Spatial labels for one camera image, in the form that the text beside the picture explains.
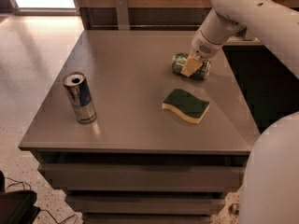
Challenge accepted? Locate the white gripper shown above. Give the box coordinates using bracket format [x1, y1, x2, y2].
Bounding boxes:
[181, 29, 223, 77]

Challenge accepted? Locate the green soda can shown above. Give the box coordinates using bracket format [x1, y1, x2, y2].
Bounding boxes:
[172, 53, 210, 79]

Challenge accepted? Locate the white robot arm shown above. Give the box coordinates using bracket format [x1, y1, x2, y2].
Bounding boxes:
[182, 0, 299, 224]

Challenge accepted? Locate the silver blue energy drink can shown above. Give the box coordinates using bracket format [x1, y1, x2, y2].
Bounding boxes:
[63, 72, 96, 123]

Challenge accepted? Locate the green yellow sponge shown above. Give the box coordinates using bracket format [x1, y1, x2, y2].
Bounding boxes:
[162, 89, 210, 124]

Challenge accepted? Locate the grey drawer cabinet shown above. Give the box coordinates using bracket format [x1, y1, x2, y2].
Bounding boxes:
[20, 31, 259, 224]

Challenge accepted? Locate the power strip on floor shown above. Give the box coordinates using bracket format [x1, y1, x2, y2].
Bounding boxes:
[229, 203, 239, 216]

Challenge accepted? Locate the black box on floor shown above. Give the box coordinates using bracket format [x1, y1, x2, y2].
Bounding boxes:
[0, 171, 40, 224]

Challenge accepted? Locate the left metal bracket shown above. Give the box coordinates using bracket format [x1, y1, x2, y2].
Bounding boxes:
[115, 0, 130, 30]

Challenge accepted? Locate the black cable on floor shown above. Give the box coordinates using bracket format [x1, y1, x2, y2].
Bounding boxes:
[4, 176, 78, 224]

